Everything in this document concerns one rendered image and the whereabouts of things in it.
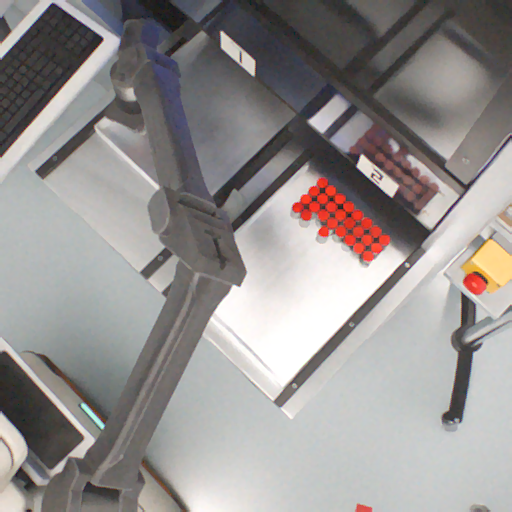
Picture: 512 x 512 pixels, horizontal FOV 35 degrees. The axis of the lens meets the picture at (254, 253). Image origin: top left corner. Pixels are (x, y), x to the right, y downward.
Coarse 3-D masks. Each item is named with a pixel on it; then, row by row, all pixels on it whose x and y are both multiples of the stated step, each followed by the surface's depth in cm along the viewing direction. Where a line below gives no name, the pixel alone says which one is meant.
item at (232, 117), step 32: (192, 64) 164; (224, 64) 164; (192, 96) 162; (224, 96) 162; (256, 96) 162; (96, 128) 156; (192, 128) 160; (224, 128) 160; (256, 128) 160; (128, 160) 156; (224, 160) 158
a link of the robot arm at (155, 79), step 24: (144, 48) 129; (144, 72) 127; (168, 72) 129; (144, 96) 126; (168, 96) 123; (144, 120) 124; (168, 120) 119; (168, 144) 116; (192, 144) 118; (168, 168) 113; (192, 168) 113; (168, 192) 106; (192, 192) 109; (168, 216) 103; (216, 216) 111
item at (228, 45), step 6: (222, 36) 148; (222, 42) 150; (228, 42) 148; (222, 48) 152; (228, 48) 150; (234, 48) 148; (240, 48) 146; (234, 54) 150; (246, 54) 146; (246, 60) 148; (252, 60) 146; (246, 66) 150; (252, 66) 148; (252, 72) 150
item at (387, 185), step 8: (360, 160) 144; (368, 160) 141; (360, 168) 146; (368, 168) 144; (376, 168) 141; (368, 176) 146; (384, 176) 141; (376, 184) 146; (384, 184) 144; (392, 184) 141; (392, 192) 144
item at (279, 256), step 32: (288, 192) 157; (256, 224) 155; (288, 224) 155; (256, 256) 154; (288, 256) 154; (320, 256) 154; (384, 256) 154; (256, 288) 152; (288, 288) 152; (320, 288) 152; (352, 288) 152; (224, 320) 150; (256, 320) 150; (288, 320) 151; (320, 320) 151; (256, 352) 149; (288, 352) 149
